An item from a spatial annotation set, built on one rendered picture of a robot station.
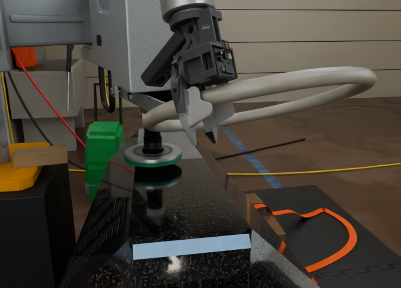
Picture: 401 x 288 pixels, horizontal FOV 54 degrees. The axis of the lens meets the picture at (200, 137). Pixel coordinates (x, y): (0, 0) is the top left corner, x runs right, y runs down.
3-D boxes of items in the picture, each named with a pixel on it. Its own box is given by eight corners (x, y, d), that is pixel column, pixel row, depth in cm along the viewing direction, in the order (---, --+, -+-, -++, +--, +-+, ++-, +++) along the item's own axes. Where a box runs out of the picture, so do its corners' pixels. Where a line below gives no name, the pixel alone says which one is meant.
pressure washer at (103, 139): (95, 184, 332) (86, 82, 307) (135, 185, 330) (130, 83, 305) (80, 203, 299) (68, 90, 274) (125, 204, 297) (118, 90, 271)
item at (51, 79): (17, 158, 396) (4, 72, 371) (42, 125, 518) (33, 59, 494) (80, 154, 407) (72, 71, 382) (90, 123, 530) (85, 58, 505)
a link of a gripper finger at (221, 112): (237, 138, 65) (221, 84, 64) (208, 144, 68) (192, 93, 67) (245, 133, 67) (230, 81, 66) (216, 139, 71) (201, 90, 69)
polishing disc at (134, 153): (190, 149, 155) (190, 146, 155) (162, 166, 137) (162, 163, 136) (145, 142, 164) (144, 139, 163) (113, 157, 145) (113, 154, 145)
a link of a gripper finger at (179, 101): (178, 110, 60) (177, 57, 62) (170, 112, 61) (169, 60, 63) (197, 116, 64) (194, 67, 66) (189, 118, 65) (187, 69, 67)
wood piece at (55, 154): (15, 169, 153) (13, 156, 152) (17, 160, 162) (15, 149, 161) (68, 163, 160) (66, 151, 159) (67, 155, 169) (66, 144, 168)
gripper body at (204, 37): (215, 79, 59) (201, 2, 60) (171, 92, 64) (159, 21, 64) (239, 82, 65) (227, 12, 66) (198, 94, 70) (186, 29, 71)
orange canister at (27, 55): (11, 72, 398) (7, 39, 389) (23, 66, 445) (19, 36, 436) (34, 71, 402) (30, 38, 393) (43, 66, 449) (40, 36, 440)
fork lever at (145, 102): (108, 96, 160) (108, 84, 159) (153, 92, 169) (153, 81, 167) (177, 134, 101) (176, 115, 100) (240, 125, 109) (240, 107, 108)
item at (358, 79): (119, 141, 96) (117, 129, 96) (278, 118, 118) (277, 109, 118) (204, 95, 52) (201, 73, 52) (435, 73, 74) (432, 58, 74)
